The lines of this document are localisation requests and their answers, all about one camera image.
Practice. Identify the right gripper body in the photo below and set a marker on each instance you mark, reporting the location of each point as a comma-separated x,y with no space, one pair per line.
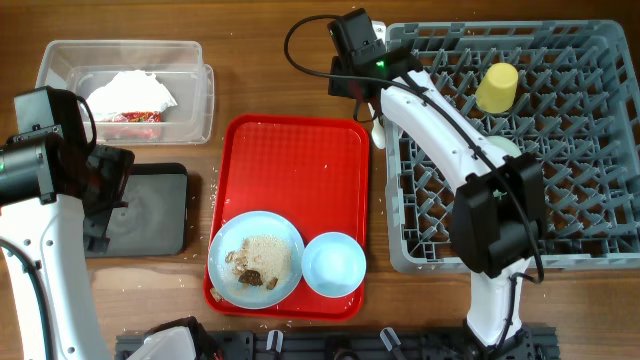
340,78

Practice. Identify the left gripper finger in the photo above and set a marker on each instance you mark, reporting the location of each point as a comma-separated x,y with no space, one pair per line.
119,204
95,240

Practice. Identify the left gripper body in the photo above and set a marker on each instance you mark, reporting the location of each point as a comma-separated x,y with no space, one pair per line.
111,169

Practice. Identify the white plastic spoon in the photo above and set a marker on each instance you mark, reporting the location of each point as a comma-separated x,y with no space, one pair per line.
377,131

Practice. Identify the red candy wrapper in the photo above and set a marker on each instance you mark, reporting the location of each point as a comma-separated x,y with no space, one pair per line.
135,120

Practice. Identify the white paper napkin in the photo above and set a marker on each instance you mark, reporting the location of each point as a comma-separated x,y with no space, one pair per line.
130,91

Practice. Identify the yellow plastic cup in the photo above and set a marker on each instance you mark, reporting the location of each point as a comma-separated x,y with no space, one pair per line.
496,92

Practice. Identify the mint green bowl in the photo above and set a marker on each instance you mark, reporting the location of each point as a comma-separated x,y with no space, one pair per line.
509,147

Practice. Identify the grey dishwasher rack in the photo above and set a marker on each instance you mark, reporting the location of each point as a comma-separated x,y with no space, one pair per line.
576,110

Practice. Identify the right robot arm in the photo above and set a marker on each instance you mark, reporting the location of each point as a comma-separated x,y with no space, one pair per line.
498,217

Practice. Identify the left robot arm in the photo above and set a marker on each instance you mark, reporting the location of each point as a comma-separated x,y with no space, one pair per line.
57,189

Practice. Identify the clear plastic waste bin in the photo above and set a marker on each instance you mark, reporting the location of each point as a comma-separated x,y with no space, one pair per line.
84,66

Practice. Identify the black rectangular tray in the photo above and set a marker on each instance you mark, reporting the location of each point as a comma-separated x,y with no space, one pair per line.
154,223

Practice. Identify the red plastic serving tray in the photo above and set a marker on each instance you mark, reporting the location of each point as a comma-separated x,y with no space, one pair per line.
314,172

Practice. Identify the food scrap on tray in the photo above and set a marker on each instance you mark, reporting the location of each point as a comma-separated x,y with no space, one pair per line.
215,295

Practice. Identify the large light blue plate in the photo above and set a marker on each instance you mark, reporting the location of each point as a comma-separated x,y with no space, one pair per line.
230,237

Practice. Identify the small light blue bowl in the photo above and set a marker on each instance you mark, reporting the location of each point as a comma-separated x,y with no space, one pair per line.
334,264

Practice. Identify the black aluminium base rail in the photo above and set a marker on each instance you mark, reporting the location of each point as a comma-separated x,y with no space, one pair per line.
539,343

